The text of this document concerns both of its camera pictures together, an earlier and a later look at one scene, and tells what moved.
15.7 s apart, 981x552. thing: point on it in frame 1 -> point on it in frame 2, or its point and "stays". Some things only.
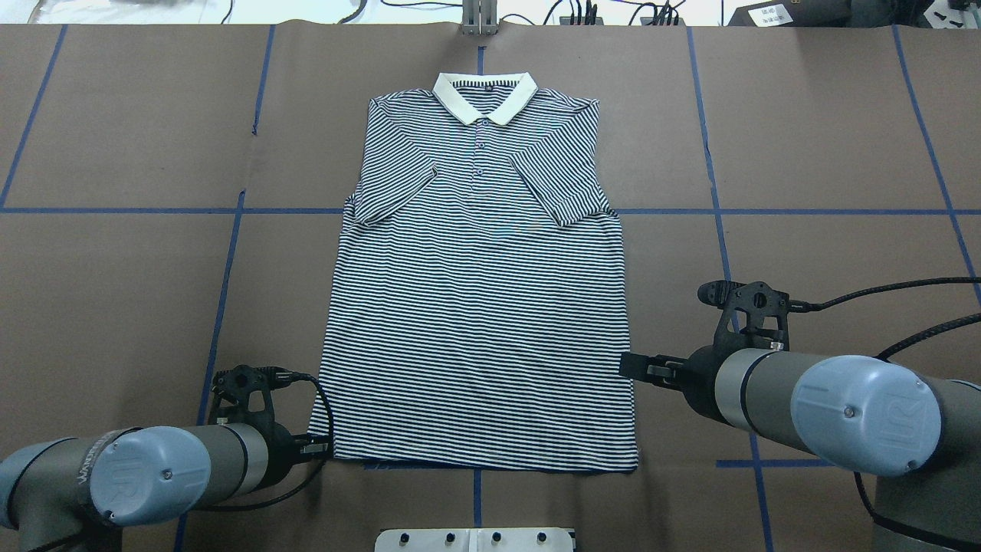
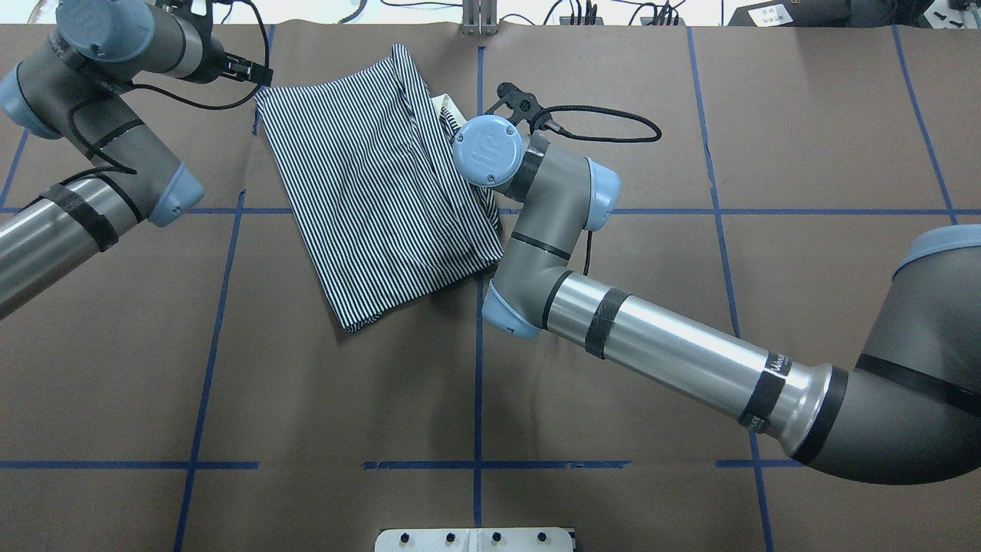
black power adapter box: (794, 13) stays
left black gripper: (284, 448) -> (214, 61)
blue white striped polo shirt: (480, 302) -> (366, 163)
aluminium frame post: (480, 17) stays
